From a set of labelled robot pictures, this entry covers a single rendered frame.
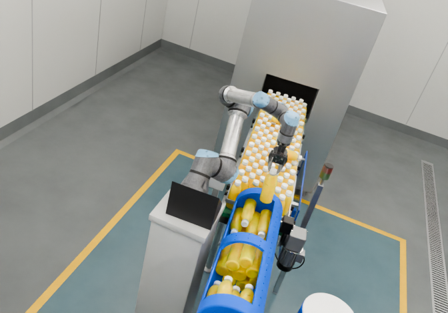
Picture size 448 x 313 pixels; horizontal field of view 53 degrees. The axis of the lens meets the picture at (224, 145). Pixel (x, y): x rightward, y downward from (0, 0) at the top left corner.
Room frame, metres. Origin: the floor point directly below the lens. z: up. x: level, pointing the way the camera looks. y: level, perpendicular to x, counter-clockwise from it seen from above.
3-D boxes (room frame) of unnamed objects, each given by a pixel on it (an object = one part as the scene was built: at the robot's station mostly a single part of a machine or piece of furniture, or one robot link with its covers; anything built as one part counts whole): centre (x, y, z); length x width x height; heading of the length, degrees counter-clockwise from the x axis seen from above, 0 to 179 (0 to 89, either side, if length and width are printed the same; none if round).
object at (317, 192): (2.50, -0.69, 0.55); 0.04 x 0.04 x 1.10; 85
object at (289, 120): (1.98, -0.28, 1.75); 0.09 x 0.08 x 0.11; 25
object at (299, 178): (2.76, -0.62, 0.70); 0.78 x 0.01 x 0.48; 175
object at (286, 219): (2.18, -0.50, 0.95); 0.10 x 0.07 x 0.10; 85
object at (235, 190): (2.29, -0.14, 0.99); 0.07 x 0.07 x 0.19
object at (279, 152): (1.97, -0.29, 1.59); 0.09 x 0.08 x 0.12; 175
